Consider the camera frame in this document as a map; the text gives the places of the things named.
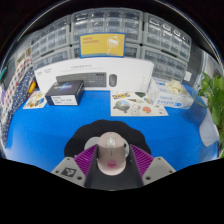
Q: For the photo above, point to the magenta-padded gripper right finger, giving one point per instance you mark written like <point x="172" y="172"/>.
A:
<point x="160" y="168"/>

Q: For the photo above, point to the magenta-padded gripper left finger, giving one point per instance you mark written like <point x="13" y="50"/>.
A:
<point x="66" y="168"/>

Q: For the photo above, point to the pink computer mouse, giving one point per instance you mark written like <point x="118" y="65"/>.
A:
<point x="111" y="153"/>

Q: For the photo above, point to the black flower-shaped mouse pad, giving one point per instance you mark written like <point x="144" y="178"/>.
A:
<point x="100" y="126"/>

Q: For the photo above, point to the white blue tissue box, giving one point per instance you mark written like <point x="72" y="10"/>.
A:
<point x="170" y="96"/>

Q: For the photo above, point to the small black box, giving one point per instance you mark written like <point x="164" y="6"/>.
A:
<point x="65" y="90"/>

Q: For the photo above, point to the green potted plant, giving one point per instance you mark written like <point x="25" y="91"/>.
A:
<point x="213" y="96"/>

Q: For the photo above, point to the red blue checkered cloth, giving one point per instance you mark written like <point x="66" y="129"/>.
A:
<point x="15" y="83"/>

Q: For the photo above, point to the white keyboard box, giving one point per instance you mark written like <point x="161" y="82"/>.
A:
<point x="133" y="71"/>

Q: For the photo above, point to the yellow card with blue border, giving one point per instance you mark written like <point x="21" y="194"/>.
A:
<point x="100" y="45"/>

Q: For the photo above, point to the white wall socket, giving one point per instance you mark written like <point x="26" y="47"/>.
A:
<point x="187" y="76"/>

